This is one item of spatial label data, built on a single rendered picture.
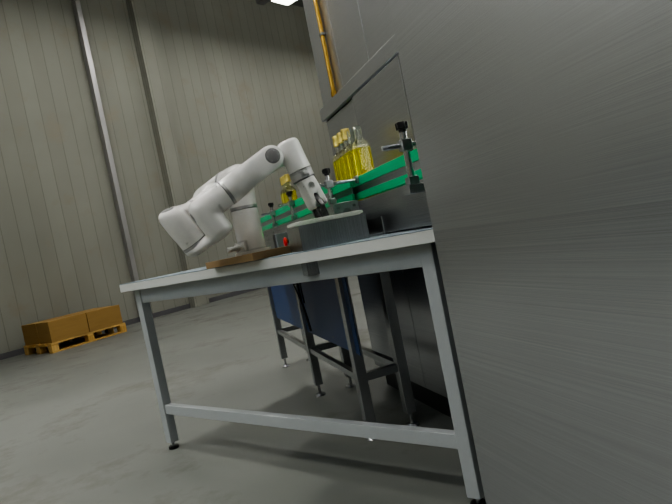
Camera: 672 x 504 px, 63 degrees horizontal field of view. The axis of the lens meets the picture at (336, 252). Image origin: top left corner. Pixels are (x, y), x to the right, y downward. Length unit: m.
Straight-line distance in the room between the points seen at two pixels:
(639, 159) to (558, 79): 0.16
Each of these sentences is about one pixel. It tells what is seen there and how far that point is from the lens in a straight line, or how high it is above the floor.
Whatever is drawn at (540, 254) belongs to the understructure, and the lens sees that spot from 0.85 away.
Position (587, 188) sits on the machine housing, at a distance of 0.75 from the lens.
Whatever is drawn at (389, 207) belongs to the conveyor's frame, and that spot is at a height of 0.83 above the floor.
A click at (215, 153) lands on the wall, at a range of 11.00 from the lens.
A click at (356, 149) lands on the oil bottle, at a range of 1.98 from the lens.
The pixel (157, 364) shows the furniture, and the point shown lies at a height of 0.38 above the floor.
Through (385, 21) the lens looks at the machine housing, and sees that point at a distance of 2.09.
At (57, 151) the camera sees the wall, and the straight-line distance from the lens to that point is 9.48.
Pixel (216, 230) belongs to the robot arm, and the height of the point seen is 0.86.
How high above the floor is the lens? 0.78
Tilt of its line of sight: 2 degrees down
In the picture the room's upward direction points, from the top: 11 degrees counter-clockwise
